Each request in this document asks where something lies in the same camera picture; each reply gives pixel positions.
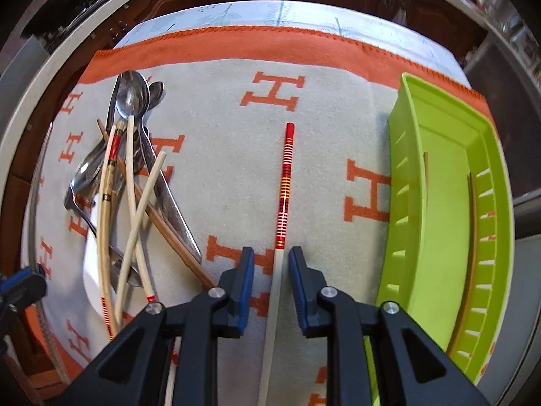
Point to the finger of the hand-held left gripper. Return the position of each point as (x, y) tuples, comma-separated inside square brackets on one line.
[(26, 281)]

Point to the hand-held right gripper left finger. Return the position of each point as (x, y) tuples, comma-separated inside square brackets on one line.
[(246, 287)]

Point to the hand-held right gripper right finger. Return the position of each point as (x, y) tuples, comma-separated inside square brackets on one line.
[(298, 287)]

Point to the dark brown chopstick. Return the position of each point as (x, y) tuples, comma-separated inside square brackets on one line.
[(177, 241)]

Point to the chopsticks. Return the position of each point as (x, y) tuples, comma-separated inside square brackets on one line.
[(282, 203)]

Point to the plain cream chopstick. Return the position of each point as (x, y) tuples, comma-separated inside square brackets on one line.
[(146, 207)]

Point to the cream chopstick red tip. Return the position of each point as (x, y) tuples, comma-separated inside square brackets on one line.
[(133, 186)]

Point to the green plastic tray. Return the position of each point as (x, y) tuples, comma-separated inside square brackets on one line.
[(439, 237)]

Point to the thin brown chopstick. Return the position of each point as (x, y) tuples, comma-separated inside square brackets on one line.
[(472, 228)]

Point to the white ceramic spoon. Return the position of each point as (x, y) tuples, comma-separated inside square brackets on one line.
[(91, 270)]

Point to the orange grey letter print blanket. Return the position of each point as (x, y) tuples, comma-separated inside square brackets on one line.
[(236, 169)]

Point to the short steel soup spoon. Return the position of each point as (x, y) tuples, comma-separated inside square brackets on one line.
[(84, 173)]

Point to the light blue printed tablecloth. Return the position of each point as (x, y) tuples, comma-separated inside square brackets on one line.
[(296, 15)]

